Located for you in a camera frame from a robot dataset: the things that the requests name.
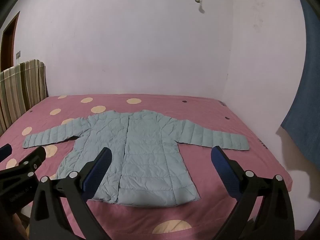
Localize pink polka dot bedsheet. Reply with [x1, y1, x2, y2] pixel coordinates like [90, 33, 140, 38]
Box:
[1, 94, 292, 239]

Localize brown wooden door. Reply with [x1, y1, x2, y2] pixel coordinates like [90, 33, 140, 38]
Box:
[1, 12, 20, 72]

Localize striped headboard cover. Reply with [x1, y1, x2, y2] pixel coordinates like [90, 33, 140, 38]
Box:
[0, 59, 48, 134]

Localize blue hanging curtain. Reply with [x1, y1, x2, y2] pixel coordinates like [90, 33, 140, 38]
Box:
[281, 0, 320, 168]

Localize wall light switch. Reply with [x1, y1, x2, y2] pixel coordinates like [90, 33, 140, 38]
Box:
[16, 51, 21, 59]

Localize light blue puffer jacket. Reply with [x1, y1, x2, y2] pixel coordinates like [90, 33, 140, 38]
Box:
[23, 110, 249, 207]

